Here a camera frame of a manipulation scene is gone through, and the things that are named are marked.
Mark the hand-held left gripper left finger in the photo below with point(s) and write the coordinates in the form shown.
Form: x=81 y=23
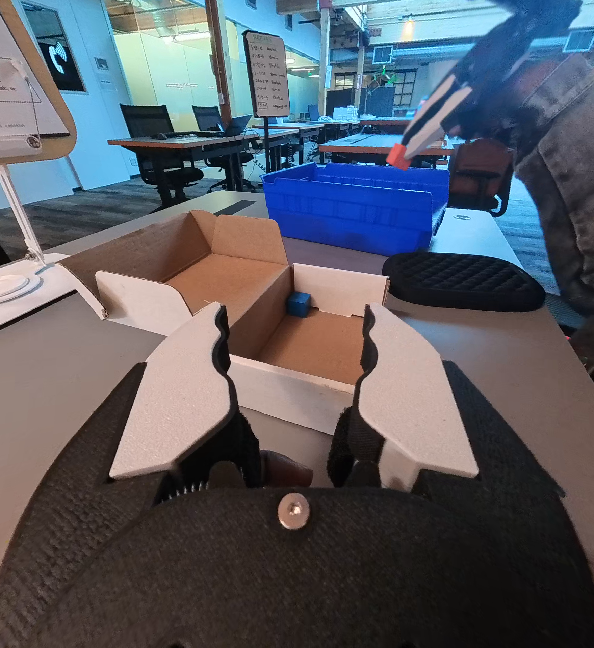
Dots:
x=175 y=400

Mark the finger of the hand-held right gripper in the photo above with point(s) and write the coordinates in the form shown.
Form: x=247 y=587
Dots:
x=441 y=121
x=436 y=98

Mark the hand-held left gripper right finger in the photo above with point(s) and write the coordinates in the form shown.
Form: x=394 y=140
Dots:
x=413 y=405

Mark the red wooden cube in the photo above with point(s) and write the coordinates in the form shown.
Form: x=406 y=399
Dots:
x=397 y=157

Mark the cardboard box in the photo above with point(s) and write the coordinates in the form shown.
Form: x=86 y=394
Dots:
x=200 y=283

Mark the blue plastic bin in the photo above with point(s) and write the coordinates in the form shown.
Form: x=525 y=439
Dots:
x=352 y=217

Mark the blue wooden cube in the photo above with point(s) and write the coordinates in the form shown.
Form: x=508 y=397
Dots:
x=298 y=305

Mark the person's right forearm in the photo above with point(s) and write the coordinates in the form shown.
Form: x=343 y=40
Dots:
x=575 y=177

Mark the wooden office desk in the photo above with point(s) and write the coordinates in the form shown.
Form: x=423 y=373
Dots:
x=190 y=140
x=367 y=144

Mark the person's right hand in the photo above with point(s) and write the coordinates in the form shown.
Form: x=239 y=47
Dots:
x=537 y=81

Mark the person's left hand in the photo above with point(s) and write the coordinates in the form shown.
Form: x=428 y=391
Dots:
x=286 y=471

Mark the brown chair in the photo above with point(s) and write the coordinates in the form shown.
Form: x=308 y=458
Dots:
x=479 y=172

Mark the black textured pad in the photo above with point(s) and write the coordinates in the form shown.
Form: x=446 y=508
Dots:
x=459 y=281

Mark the whiteboard on stand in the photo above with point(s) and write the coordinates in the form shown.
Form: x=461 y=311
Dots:
x=268 y=73

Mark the white sign stand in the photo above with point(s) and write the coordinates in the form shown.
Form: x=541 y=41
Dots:
x=18 y=288

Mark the black laptop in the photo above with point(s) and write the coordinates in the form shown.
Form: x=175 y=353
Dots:
x=238 y=125

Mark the black tape strip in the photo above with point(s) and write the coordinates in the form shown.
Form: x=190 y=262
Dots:
x=233 y=207

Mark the black office chair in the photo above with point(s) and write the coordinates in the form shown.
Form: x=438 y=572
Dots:
x=206 y=119
x=145 y=126

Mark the black keyboard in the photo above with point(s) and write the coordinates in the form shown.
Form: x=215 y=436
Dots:
x=195 y=134

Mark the black phone icon sign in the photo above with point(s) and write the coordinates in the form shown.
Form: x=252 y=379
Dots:
x=58 y=55

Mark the small wall sign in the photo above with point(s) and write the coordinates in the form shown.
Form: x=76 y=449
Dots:
x=102 y=64

